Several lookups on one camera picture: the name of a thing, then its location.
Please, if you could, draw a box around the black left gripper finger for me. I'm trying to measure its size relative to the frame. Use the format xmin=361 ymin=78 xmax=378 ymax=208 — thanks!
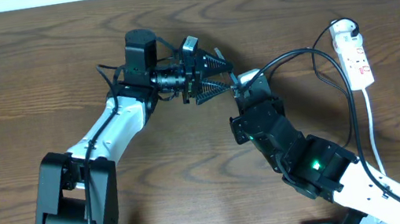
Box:
xmin=195 ymin=79 xmax=231 ymax=105
xmin=196 ymin=49 xmax=222 ymax=79

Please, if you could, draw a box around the black USB charger cable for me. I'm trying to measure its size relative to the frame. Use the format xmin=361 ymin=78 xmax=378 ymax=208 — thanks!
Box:
xmin=223 ymin=15 xmax=377 ymax=163

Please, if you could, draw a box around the bronze Galaxy smartphone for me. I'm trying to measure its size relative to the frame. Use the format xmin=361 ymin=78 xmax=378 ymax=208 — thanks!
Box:
xmin=214 ymin=47 xmax=240 ymax=93

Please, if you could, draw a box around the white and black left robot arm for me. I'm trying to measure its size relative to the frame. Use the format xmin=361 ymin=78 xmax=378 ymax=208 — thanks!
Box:
xmin=35 ymin=29 xmax=233 ymax=224

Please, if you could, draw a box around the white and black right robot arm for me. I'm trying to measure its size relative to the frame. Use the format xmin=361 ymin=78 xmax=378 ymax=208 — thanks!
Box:
xmin=230 ymin=76 xmax=400 ymax=224

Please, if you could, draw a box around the white power strip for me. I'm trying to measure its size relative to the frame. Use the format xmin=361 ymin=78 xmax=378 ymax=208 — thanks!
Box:
xmin=330 ymin=19 xmax=375 ymax=91

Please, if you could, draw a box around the black left camera cable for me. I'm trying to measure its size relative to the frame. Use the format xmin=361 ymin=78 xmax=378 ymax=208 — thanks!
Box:
xmin=45 ymin=32 xmax=218 ymax=224

